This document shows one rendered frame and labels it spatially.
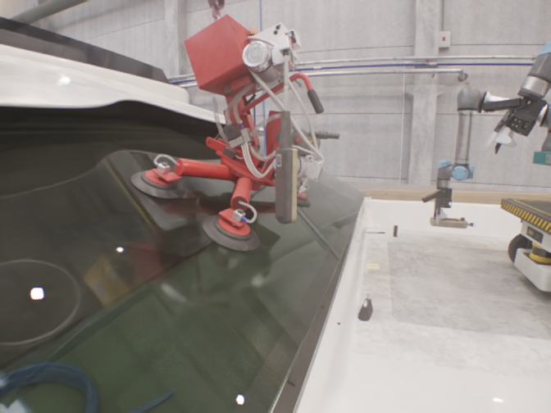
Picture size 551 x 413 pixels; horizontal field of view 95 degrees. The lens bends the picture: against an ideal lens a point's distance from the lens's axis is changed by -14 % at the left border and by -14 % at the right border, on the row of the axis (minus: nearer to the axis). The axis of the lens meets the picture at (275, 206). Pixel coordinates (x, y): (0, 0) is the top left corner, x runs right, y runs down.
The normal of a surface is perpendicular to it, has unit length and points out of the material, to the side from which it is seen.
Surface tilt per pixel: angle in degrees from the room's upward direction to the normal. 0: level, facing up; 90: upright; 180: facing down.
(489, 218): 90
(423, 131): 90
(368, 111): 90
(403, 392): 10
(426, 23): 90
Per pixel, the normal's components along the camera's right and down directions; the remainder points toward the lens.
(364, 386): -0.06, -0.93
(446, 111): -0.33, 0.20
